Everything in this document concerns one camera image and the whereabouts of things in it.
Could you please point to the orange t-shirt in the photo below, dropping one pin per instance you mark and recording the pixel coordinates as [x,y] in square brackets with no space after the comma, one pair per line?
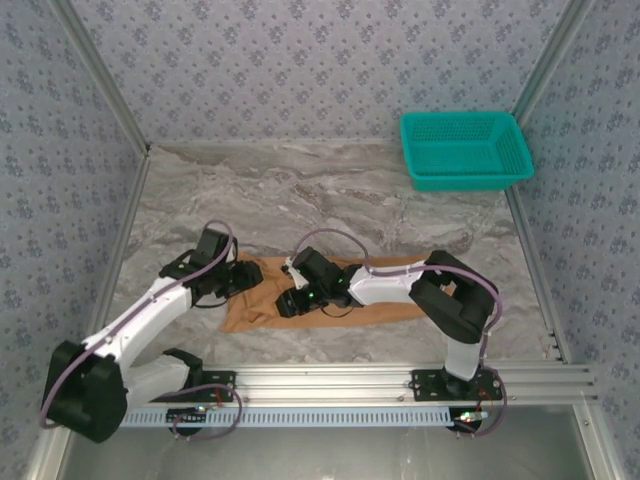
[260,305]

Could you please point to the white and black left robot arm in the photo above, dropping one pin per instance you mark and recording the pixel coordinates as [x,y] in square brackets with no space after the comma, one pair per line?
[145,320]

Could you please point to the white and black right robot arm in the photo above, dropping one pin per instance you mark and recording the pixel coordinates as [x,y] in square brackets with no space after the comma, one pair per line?
[385,287]

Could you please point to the small circuit board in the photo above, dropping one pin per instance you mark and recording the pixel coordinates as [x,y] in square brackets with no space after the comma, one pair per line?
[467,419]
[187,416]

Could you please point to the teal plastic basket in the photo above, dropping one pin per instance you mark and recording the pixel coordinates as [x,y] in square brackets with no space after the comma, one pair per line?
[460,145]

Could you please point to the aluminium side rail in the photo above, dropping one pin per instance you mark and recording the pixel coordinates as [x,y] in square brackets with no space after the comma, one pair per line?
[127,225]
[537,280]

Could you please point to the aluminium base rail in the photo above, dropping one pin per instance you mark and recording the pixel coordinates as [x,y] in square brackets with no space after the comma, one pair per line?
[320,382]

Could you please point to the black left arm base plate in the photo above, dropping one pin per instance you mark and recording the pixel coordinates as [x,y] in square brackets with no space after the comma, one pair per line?
[220,381]

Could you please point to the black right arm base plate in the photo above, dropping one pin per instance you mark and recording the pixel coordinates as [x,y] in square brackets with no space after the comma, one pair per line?
[425,385]

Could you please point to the aluminium corner post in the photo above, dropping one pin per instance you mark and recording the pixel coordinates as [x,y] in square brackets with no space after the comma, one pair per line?
[96,60]
[556,50]

